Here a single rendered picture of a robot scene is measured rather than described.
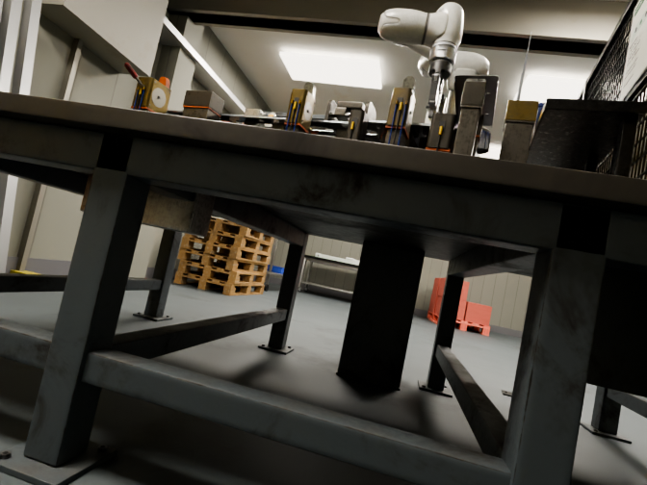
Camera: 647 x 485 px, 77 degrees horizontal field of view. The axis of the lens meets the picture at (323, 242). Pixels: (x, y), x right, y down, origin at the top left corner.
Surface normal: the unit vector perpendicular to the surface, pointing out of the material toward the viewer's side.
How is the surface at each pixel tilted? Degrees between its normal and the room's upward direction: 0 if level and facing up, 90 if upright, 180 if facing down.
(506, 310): 90
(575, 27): 90
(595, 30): 90
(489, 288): 90
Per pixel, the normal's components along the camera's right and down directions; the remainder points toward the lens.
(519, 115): -0.33, -0.14
